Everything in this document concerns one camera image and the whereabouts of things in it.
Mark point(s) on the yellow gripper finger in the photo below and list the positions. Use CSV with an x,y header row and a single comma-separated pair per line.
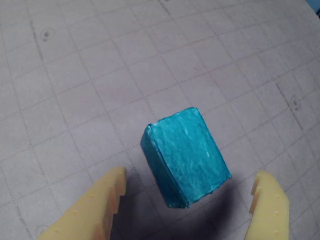
x,y
87,207
271,212

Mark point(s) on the blue rectangular block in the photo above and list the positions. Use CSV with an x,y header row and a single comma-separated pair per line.
x,y
187,155

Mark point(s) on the gridded gift wrap paper sheet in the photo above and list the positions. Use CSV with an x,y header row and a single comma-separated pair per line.
x,y
100,87

